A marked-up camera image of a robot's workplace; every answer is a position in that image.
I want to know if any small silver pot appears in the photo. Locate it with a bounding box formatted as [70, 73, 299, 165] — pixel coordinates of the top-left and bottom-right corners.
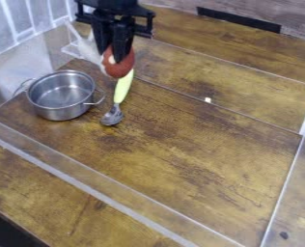
[12, 69, 106, 122]

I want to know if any black bar on wall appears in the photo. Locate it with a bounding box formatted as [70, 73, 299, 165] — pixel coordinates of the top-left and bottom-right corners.
[197, 7, 282, 34]

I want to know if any clear acrylic triangle bracket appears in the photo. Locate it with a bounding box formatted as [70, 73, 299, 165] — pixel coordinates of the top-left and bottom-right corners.
[61, 21, 94, 60]

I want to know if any spoon with yellow-green handle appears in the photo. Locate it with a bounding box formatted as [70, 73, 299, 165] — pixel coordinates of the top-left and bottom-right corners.
[101, 69, 134, 125]

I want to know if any red toy mushroom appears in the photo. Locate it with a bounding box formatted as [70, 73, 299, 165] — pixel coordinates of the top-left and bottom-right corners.
[79, 33, 137, 79]

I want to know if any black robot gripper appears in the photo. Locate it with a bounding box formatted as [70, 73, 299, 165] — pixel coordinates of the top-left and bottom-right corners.
[74, 0, 155, 63]

